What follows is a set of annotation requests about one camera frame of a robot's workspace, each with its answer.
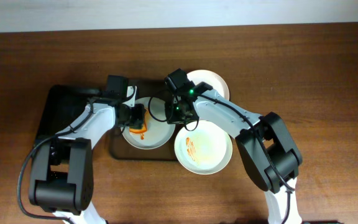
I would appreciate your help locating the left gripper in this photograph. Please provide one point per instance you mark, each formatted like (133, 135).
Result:
(137, 121)

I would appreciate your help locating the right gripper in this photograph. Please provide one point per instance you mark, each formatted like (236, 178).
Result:
(181, 115)

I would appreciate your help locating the orange green scrub sponge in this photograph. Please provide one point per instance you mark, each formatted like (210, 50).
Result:
(140, 126)

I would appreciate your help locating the white plate with ketchup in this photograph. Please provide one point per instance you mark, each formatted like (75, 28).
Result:
(157, 133)

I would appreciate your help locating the pink plate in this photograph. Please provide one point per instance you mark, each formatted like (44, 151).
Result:
(211, 78)

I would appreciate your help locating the cream plate with sauce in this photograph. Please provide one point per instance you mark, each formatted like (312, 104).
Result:
(203, 148)

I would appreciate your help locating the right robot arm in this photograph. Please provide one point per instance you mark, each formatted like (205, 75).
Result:
(268, 151)

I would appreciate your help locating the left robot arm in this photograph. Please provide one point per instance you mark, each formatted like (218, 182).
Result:
(74, 120)

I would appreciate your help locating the brown serving tray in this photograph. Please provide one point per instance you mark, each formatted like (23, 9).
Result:
(120, 149)

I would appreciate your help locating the black plastic tray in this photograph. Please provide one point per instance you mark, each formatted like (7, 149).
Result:
(64, 104)

